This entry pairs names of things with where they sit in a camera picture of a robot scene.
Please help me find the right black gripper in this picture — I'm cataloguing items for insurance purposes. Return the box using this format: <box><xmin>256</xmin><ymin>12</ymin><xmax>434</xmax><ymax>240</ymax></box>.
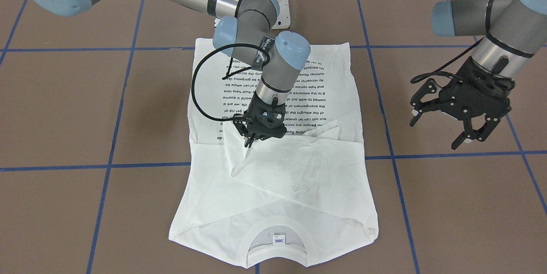
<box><xmin>244</xmin><ymin>94</ymin><xmax>287</xmax><ymax>148</ymax></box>

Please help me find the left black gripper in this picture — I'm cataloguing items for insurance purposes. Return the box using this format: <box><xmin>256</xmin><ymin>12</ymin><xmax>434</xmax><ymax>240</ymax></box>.
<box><xmin>409</xmin><ymin>56</ymin><xmax>513</xmax><ymax>150</ymax></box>

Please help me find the white long-sleeve printed shirt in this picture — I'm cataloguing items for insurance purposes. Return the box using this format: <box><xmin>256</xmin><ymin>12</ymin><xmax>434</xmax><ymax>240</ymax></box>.
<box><xmin>168</xmin><ymin>43</ymin><xmax>379</xmax><ymax>268</ymax></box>

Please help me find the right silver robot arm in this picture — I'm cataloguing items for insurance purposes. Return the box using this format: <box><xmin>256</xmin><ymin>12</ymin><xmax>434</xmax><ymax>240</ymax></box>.
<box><xmin>33</xmin><ymin>0</ymin><xmax>311</xmax><ymax>147</ymax></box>

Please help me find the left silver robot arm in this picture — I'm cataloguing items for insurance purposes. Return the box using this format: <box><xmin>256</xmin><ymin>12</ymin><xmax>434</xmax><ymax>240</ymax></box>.
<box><xmin>410</xmin><ymin>0</ymin><xmax>547</xmax><ymax>149</ymax></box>

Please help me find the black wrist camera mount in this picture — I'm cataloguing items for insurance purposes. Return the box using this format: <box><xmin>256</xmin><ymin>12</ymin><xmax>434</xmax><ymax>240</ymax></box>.
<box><xmin>232</xmin><ymin>114</ymin><xmax>253</xmax><ymax>138</ymax></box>

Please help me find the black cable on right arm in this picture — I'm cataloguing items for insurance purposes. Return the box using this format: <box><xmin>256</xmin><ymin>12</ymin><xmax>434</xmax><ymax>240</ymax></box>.
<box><xmin>191</xmin><ymin>43</ymin><xmax>271</xmax><ymax>121</ymax></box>

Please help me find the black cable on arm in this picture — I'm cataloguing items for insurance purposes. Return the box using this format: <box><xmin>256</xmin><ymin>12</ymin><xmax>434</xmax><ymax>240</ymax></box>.
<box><xmin>410</xmin><ymin>0</ymin><xmax>526</xmax><ymax>85</ymax></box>
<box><xmin>191</xmin><ymin>43</ymin><xmax>271</xmax><ymax>121</ymax></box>

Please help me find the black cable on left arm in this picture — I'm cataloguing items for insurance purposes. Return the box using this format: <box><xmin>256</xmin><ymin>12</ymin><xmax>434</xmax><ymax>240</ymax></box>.
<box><xmin>410</xmin><ymin>0</ymin><xmax>526</xmax><ymax>85</ymax></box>

